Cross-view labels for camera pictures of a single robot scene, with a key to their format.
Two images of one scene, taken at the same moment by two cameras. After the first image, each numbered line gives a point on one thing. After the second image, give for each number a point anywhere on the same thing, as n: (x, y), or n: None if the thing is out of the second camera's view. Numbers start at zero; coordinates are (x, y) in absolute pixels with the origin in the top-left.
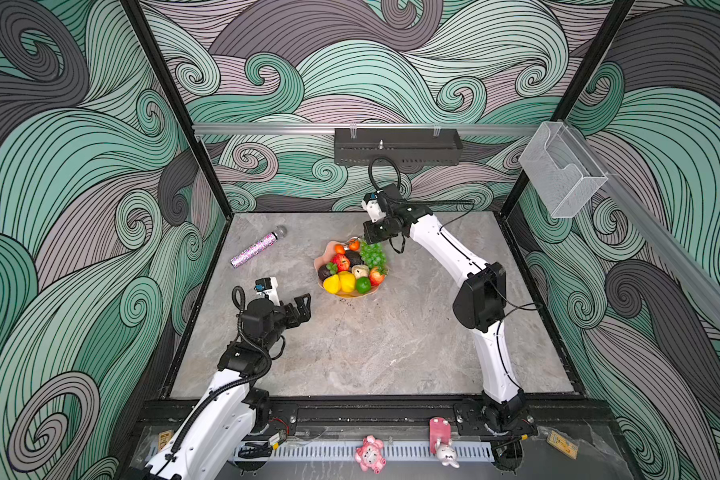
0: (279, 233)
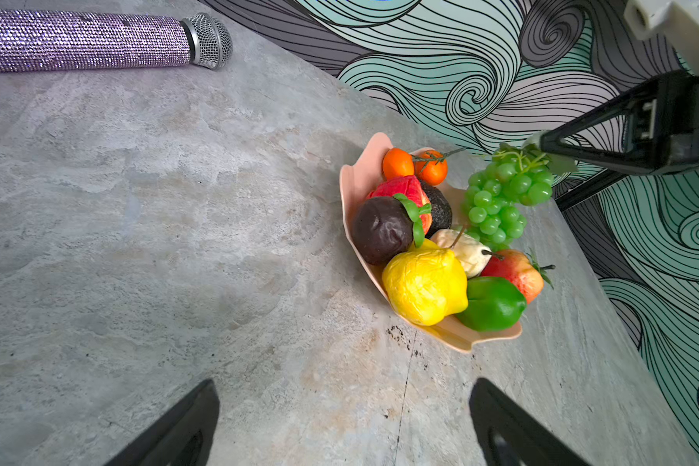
0: (20, 41)
